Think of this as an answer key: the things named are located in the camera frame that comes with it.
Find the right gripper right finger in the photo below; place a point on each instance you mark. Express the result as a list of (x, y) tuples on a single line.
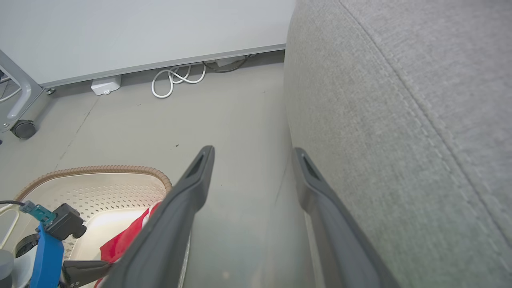
[(340, 240)]

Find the small white plastic box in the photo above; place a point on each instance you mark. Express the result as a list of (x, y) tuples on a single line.
[(104, 84)]

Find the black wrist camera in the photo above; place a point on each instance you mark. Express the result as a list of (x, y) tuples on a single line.
[(64, 222)]

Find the cream perforated laundry basket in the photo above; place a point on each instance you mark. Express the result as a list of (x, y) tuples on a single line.
[(100, 192)]

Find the grey wheeled frame leg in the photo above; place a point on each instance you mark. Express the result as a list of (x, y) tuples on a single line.
[(26, 92)]

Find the grey fabric sofa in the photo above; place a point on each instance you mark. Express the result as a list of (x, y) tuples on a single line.
[(400, 120)]

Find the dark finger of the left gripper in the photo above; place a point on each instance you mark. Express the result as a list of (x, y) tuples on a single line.
[(86, 271)]

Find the blue camera bracket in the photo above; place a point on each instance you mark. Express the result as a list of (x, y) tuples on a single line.
[(47, 260)]

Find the dark grey caster wheel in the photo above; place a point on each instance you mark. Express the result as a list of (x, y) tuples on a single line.
[(24, 129)]

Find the red cloth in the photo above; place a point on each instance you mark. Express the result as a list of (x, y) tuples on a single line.
[(120, 244)]

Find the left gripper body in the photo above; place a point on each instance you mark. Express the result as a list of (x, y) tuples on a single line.
[(18, 264)]

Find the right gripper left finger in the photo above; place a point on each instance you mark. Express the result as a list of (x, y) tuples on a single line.
[(168, 232)]

